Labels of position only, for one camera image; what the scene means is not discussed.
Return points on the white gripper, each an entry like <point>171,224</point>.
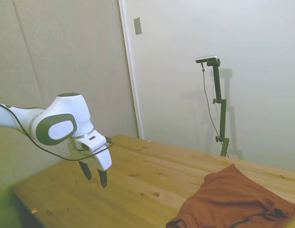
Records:
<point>103,161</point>

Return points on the grey camera on stand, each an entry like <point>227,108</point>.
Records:
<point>207,59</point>

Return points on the white door frame trim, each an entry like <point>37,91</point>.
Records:
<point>129,71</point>

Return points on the rust brown shorts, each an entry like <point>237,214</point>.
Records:
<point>228,197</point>

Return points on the grey wall switch plate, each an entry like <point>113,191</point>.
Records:
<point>138,26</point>

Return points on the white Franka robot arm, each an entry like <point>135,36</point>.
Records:
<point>66,107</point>

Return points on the black jointed camera stand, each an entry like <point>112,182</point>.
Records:
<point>221,114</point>

